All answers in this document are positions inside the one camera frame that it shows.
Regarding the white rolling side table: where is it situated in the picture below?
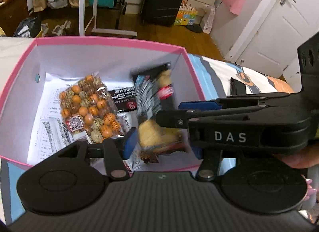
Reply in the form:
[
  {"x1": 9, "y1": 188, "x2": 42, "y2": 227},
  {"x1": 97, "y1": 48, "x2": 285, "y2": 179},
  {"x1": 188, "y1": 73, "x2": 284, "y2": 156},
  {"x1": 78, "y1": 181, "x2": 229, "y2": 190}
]
[{"x1": 78, "y1": 0, "x2": 137, "y2": 38}]

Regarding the orange bean snack bag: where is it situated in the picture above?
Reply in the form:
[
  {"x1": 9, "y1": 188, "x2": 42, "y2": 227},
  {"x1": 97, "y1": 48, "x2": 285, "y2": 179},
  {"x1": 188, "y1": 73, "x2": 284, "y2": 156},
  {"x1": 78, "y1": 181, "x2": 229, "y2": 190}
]
[{"x1": 59, "y1": 73, "x2": 124, "y2": 143}]

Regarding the colourful toy box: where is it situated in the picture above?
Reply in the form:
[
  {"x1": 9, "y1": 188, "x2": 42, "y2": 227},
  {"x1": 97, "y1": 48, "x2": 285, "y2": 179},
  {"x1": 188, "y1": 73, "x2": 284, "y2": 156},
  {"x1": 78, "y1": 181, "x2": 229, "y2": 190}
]
[{"x1": 174, "y1": 0, "x2": 198, "y2": 26}]

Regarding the brown wooden cabinet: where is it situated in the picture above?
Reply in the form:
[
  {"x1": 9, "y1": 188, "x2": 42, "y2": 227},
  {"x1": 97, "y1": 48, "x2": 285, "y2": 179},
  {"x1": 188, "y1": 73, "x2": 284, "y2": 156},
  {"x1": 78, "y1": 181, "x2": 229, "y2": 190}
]
[{"x1": 0, "y1": 0, "x2": 29, "y2": 36}]

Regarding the pink storage box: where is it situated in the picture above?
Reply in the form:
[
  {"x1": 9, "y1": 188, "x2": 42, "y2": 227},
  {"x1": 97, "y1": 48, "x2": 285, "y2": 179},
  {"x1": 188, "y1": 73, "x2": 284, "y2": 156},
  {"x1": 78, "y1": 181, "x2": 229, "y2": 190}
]
[{"x1": 1, "y1": 36, "x2": 205, "y2": 169}]

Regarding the black biscuit snack packet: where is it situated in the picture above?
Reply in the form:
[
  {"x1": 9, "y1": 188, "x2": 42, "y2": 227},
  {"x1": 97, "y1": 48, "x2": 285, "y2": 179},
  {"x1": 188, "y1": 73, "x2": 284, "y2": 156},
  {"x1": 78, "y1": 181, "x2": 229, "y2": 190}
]
[{"x1": 131, "y1": 63, "x2": 189, "y2": 164}]

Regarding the white snack packet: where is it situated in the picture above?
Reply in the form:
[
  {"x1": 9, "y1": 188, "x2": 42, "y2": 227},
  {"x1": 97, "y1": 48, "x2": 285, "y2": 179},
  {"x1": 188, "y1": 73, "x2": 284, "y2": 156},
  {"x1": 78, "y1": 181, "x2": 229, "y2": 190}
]
[{"x1": 42, "y1": 119, "x2": 74, "y2": 154}]

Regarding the black soda cracker packet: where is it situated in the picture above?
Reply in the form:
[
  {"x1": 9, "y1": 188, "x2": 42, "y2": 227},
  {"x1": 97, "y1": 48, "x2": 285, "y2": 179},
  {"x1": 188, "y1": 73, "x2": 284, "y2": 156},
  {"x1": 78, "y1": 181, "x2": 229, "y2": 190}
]
[{"x1": 109, "y1": 87, "x2": 137, "y2": 112}]

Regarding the person's right hand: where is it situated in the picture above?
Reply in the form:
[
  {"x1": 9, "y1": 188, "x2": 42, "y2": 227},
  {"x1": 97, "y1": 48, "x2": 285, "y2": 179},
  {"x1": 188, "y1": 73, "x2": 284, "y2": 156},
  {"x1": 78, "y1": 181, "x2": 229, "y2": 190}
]
[{"x1": 275, "y1": 144, "x2": 318, "y2": 201}]

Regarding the printed paper sheet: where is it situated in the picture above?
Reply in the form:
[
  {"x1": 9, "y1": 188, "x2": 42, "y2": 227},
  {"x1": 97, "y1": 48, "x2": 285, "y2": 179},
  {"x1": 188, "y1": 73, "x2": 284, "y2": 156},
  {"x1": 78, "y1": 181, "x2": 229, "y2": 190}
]
[{"x1": 27, "y1": 72, "x2": 137, "y2": 166}]

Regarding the white door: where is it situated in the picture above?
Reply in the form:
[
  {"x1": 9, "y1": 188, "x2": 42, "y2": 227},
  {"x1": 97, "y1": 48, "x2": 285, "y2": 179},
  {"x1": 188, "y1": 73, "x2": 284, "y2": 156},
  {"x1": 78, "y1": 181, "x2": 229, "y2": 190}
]
[{"x1": 225, "y1": 0, "x2": 318, "y2": 77}]

